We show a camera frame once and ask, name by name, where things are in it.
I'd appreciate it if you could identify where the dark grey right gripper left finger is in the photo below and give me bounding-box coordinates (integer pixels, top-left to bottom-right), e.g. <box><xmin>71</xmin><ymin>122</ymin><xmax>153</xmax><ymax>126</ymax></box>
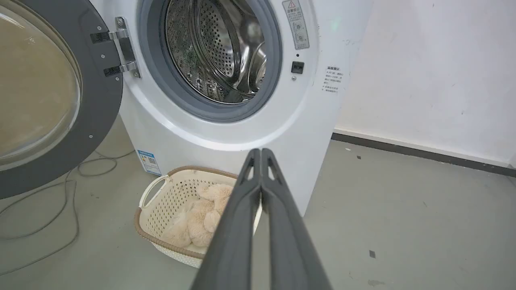
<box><xmin>191</xmin><ymin>148</ymin><xmax>262</xmax><ymax>290</ymax></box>

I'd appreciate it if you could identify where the beige plush teddy bear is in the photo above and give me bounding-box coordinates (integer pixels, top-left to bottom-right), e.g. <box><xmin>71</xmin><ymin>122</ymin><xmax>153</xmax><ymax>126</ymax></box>
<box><xmin>162</xmin><ymin>183</ymin><xmax>235</xmax><ymax>248</ymax></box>

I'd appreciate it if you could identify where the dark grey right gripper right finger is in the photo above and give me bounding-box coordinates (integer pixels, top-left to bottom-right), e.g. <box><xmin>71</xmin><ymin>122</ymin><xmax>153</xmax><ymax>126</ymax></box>
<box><xmin>260</xmin><ymin>148</ymin><xmax>333</xmax><ymax>290</ymax></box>

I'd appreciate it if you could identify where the dark grey baseboard strip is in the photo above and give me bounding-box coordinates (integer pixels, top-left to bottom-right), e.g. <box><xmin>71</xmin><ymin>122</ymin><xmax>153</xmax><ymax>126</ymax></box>
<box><xmin>331</xmin><ymin>133</ymin><xmax>516</xmax><ymax>178</ymax></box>

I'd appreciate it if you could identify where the blue energy label sticker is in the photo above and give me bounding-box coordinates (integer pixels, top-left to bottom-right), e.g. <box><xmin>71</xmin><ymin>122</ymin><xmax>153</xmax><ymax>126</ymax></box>
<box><xmin>137</xmin><ymin>150</ymin><xmax>162</xmax><ymax>176</ymax></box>

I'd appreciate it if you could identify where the cream perforated laundry basket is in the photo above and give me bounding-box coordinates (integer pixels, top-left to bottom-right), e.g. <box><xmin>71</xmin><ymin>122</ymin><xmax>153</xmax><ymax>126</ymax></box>
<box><xmin>134</xmin><ymin>166</ymin><xmax>263</xmax><ymax>269</ymax></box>

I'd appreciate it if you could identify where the thin grey floor cable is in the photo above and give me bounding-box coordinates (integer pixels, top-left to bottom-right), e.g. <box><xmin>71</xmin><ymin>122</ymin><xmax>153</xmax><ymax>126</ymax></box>
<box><xmin>0</xmin><ymin>149</ymin><xmax>135</xmax><ymax>277</ymax></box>

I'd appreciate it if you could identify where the white front-load washing machine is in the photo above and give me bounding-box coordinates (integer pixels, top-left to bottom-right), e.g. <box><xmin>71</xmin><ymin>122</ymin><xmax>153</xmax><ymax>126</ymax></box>
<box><xmin>89</xmin><ymin>0</ymin><xmax>375</xmax><ymax>218</ymax></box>

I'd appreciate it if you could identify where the chrome door hinge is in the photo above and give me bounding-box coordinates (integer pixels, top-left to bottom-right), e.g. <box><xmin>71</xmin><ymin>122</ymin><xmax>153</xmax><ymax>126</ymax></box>
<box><xmin>108</xmin><ymin>17</ymin><xmax>141</xmax><ymax>79</ymax></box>

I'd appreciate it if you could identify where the grey round washer door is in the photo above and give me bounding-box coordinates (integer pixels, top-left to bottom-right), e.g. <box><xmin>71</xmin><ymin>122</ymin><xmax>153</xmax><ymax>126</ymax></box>
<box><xmin>0</xmin><ymin>0</ymin><xmax>124</xmax><ymax>200</ymax></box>

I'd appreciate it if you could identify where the grey warning label sticker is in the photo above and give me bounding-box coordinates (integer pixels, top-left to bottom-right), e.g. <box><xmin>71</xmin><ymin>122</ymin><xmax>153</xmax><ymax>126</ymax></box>
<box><xmin>282</xmin><ymin>0</ymin><xmax>310</xmax><ymax>50</ymax></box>

